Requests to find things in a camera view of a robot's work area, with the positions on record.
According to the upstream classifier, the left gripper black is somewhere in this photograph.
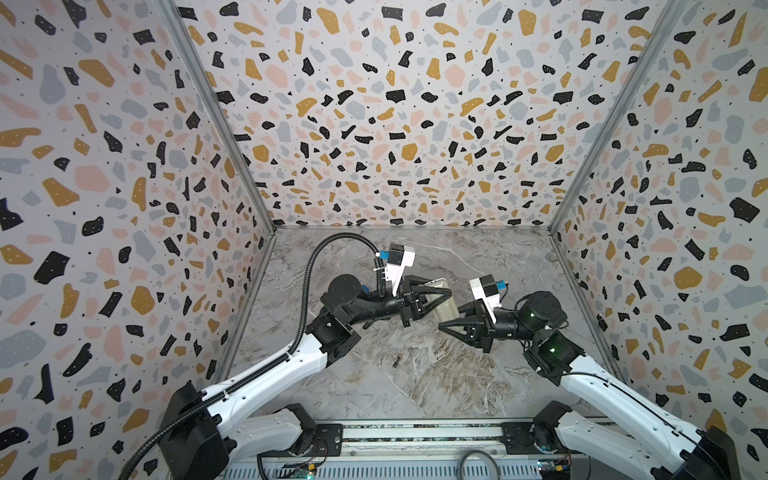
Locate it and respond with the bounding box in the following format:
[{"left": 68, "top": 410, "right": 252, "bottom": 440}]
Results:
[{"left": 346, "top": 277, "right": 448, "bottom": 331}]

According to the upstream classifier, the white remote control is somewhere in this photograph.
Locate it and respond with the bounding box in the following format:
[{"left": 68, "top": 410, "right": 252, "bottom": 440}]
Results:
[{"left": 426, "top": 278, "right": 460, "bottom": 323}]

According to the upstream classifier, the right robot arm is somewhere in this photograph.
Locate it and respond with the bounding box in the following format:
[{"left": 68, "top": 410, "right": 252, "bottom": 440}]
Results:
[{"left": 438, "top": 291, "right": 741, "bottom": 479}]

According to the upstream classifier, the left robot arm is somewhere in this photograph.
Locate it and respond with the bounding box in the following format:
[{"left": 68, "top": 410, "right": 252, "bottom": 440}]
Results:
[{"left": 159, "top": 274, "right": 452, "bottom": 479}]

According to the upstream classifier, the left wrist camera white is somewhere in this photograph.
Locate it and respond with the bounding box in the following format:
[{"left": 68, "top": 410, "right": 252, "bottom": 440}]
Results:
[{"left": 375, "top": 243, "right": 415, "bottom": 296}]

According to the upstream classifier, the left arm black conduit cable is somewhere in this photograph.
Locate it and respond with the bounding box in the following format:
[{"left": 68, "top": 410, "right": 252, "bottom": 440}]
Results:
[{"left": 116, "top": 232, "right": 385, "bottom": 480}]

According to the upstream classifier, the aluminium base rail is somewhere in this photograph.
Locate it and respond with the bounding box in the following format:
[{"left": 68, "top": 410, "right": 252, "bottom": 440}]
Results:
[{"left": 222, "top": 418, "right": 615, "bottom": 479}]

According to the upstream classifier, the grey looped cable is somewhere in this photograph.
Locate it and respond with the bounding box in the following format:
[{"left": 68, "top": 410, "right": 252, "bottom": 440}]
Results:
[{"left": 455, "top": 449, "right": 502, "bottom": 480}]

